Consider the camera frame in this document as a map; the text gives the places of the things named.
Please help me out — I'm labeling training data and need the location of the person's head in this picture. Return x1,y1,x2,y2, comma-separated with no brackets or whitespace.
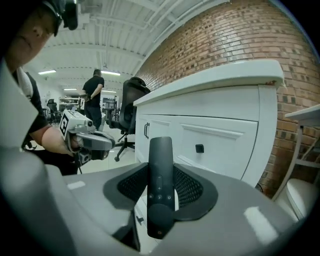
4,2,63,73

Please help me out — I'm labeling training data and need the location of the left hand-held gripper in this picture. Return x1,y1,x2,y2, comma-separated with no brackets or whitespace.
59,109,117,166

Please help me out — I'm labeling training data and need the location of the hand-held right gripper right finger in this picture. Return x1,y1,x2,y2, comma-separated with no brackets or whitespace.
149,163,300,256

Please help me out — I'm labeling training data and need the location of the white countertop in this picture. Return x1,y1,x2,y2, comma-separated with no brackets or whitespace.
133,59,285,107

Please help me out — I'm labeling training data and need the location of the white metal-frame table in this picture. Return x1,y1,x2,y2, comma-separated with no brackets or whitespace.
271,103,320,202

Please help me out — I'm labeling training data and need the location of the person's left forearm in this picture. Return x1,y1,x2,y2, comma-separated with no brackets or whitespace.
29,124,75,158

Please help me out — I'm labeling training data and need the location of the white sink cabinet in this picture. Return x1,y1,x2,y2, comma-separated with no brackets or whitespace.
133,59,285,189

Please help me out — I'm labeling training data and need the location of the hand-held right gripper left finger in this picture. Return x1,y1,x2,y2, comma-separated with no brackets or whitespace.
62,161,151,237

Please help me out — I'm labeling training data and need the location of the person's black shirt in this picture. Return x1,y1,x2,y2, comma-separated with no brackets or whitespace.
11,66,80,176

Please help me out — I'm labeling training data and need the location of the black head-mounted camera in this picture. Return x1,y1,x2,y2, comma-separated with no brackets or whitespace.
41,0,79,37

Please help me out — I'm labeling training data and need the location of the white drawer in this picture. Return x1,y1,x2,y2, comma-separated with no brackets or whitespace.
171,115,259,181

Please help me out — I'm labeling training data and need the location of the person's left hand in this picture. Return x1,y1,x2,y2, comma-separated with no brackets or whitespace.
67,133,85,153

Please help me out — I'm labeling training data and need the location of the black remote control item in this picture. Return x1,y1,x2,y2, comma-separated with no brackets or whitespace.
146,136,175,240

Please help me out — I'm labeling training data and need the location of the black mesh office chair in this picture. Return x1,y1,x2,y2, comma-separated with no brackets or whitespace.
105,76,152,163

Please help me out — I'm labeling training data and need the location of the background shelf rack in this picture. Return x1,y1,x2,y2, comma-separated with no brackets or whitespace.
58,96,85,112

